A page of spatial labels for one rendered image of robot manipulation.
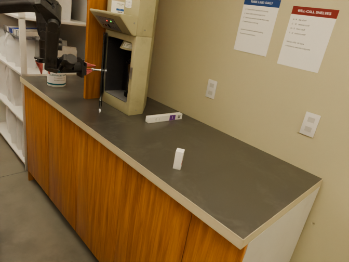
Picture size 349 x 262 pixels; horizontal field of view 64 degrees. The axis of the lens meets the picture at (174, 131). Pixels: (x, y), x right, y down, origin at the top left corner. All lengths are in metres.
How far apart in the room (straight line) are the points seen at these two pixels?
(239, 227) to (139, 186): 0.52
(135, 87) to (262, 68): 0.73
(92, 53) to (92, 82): 0.19
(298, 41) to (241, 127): 0.55
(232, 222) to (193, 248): 0.24
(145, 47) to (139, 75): 0.16
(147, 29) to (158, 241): 1.12
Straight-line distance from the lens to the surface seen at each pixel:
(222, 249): 1.07
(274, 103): 1.59
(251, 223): 1.03
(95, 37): 1.95
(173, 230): 1.22
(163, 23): 2.14
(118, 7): 1.68
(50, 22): 1.28
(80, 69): 1.66
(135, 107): 1.76
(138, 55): 1.68
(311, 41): 1.52
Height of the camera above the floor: 1.53
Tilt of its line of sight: 22 degrees down
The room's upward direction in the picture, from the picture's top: 10 degrees clockwise
